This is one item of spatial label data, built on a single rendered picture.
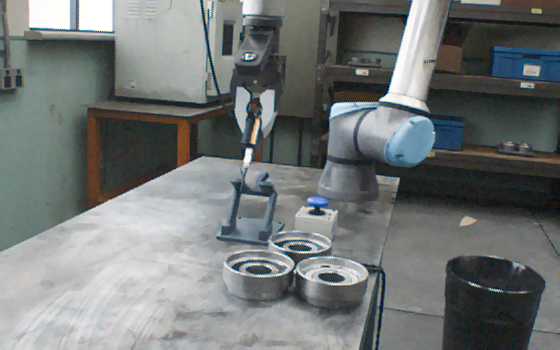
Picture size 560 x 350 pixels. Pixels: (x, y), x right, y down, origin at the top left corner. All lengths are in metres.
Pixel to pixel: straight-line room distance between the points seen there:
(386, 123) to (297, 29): 3.48
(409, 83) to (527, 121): 3.67
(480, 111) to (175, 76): 2.63
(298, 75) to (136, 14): 1.83
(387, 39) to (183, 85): 2.18
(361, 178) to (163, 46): 2.01
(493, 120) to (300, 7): 1.78
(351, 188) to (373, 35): 3.56
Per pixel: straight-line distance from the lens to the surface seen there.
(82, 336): 0.77
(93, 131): 3.19
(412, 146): 1.28
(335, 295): 0.82
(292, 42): 4.73
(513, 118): 4.92
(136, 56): 3.28
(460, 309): 2.07
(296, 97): 4.74
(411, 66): 1.31
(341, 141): 1.38
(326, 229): 1.09
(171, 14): 3.19
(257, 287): 0.83
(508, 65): 4.39
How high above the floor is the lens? 1.16
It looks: 12 degrees down
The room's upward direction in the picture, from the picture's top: 3 degrees clockwise
